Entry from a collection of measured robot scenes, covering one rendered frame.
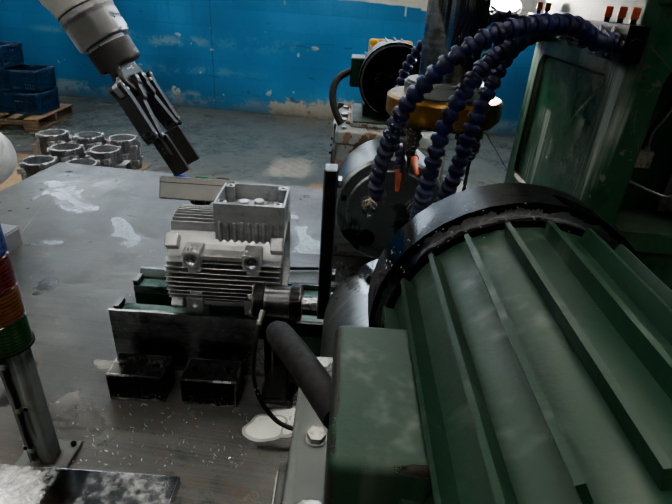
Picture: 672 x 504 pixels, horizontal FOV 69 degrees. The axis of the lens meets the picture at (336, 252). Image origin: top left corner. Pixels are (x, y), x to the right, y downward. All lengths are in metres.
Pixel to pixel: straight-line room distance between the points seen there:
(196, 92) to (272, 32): 1.28
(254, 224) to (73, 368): 0.47
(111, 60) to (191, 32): 5.96
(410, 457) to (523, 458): 0.04
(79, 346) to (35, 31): 6.94
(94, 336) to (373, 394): 0.98
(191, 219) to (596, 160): 0.63
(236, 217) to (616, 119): 0.57
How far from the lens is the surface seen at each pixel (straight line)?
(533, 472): 0.18
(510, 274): 0.26
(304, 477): 0.39
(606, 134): 0.73
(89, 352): 1.12
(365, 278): 0.64
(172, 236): 0.87
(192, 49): 6.88
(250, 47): 6.63
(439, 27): 0.78
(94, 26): 0.92
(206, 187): 1.15
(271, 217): 0.84
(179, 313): 0.95
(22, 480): 0.77
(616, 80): 0.73
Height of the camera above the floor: 1.47
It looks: 28 degrees down
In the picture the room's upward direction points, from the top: 4 degrees clockwise
